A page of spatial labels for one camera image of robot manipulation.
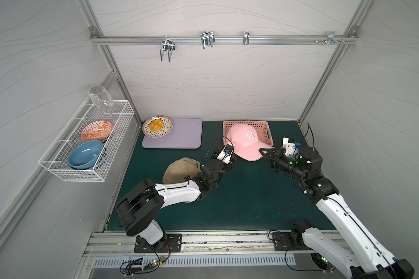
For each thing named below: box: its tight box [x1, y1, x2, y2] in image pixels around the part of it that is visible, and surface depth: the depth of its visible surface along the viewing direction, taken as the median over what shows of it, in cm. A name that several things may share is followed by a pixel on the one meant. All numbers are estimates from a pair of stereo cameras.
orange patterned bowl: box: [80, 119, 114, 142], surface depth 72 cm
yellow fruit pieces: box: [148, 119, 164, 132], surface depth 117 cm
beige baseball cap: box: [162, 157, 201, 184], surface depth 90 cm
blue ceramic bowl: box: [67, 140, 104, 170], surface depth 62 cm
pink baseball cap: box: [225, 123, 275, 162], surface depth 76 cm
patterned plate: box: [141, 115, 175, 138], surface depth 117 cm
